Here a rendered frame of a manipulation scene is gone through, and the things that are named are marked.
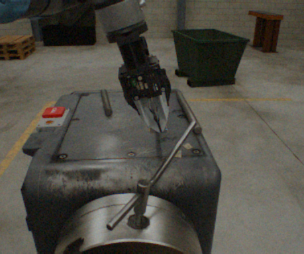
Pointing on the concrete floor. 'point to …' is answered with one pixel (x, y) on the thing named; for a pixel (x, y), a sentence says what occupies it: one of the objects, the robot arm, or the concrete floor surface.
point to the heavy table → (268, 24)
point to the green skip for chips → (208, 56)
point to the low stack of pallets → (12, 47)
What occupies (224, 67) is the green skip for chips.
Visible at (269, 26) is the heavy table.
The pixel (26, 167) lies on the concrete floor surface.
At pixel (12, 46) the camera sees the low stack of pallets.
